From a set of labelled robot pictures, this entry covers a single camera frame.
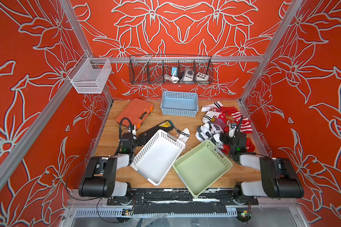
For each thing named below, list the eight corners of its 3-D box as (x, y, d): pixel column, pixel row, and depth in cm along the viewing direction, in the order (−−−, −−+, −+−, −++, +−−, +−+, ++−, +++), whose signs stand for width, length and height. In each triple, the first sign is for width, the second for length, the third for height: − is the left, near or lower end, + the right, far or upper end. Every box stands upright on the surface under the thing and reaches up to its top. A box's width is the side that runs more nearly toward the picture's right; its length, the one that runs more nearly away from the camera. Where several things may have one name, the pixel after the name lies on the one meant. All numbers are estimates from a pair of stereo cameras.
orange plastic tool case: (117, 122, 107) (115, 118, 103) (135, 101, 121) (134, 97, 117) (138, 130, 102) (137, 126, 98) (154, 108, 116) (153, 104, 112)
